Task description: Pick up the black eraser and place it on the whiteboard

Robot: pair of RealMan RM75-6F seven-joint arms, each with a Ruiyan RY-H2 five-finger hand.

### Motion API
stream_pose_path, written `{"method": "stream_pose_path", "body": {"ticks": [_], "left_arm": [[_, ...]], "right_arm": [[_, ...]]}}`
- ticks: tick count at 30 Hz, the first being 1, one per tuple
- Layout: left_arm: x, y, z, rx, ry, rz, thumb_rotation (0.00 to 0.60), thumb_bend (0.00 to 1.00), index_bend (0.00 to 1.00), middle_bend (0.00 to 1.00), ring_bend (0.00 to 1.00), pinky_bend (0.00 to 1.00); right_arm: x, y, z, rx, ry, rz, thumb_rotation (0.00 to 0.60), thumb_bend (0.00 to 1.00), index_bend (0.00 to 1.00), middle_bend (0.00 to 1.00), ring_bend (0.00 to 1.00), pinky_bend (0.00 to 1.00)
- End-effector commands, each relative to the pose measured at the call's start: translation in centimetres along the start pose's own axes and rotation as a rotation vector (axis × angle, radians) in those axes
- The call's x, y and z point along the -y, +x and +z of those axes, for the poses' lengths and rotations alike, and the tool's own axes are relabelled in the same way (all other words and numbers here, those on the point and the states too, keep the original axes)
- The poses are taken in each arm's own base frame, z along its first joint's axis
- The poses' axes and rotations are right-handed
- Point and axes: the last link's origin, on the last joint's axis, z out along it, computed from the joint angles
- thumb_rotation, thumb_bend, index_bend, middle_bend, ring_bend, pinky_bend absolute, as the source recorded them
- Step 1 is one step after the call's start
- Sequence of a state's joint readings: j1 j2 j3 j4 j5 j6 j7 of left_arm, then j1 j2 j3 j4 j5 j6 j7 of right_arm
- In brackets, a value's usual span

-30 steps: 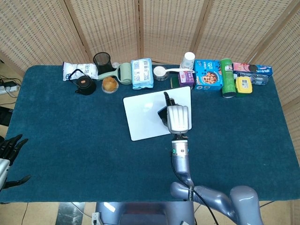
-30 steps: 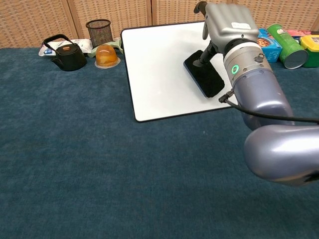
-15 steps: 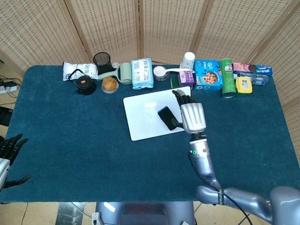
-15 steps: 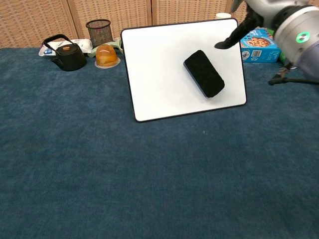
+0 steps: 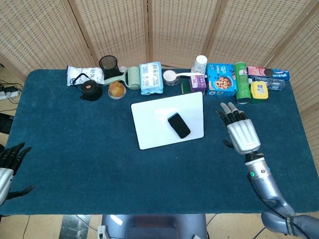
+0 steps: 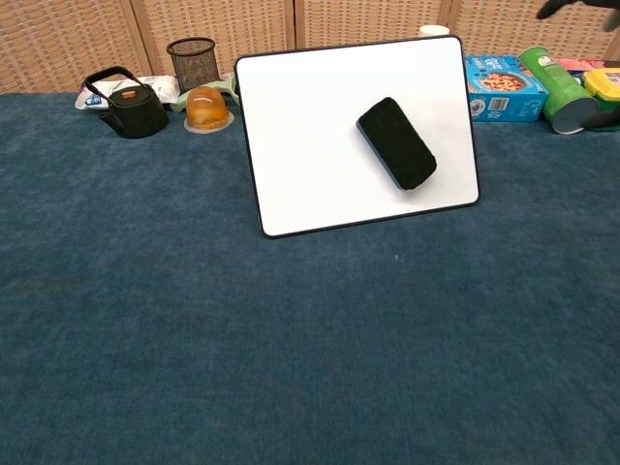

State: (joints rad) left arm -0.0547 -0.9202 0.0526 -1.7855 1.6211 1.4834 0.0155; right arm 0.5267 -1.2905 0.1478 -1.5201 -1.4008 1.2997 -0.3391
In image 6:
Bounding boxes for blue fabric table mat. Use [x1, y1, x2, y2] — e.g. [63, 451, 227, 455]
[0, 91, 620, 465]

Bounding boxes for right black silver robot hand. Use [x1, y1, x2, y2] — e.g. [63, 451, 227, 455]
[535, 0, 620, 132]

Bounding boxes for pink blue biscuit box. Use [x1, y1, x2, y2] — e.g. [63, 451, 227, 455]
[556, 56, 607, 74]

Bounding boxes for woven wooden folding screen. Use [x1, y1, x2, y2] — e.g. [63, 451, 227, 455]
[0, 0, 620, 96]

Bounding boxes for blue cookie box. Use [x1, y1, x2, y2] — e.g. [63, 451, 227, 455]
[464, 54, 551, 123]

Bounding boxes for green chips can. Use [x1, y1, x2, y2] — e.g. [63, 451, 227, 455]
[517, 46, 601, 136]

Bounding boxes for black mesh pen holder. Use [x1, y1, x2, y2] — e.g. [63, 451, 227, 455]
[166, 37, 222, 93]

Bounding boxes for black eraser block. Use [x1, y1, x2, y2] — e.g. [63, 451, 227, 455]
[356, 96, 439, 193]

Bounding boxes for black teapot with handle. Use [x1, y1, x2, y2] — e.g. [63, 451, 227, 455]
[84, 66, 170, 140]

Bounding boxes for white blue snack bag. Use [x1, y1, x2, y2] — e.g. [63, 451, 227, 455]
[75, 75, 180, 110]

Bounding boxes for white board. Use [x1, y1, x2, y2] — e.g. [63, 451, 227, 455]
[233, 35, 481, 239]

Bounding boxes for yellow lidded container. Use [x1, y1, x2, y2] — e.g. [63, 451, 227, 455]
[580, 67, 620, 113]

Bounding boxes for orange fruit jelly cup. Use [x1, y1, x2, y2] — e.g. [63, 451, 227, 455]
[183, 85, 235, 133]

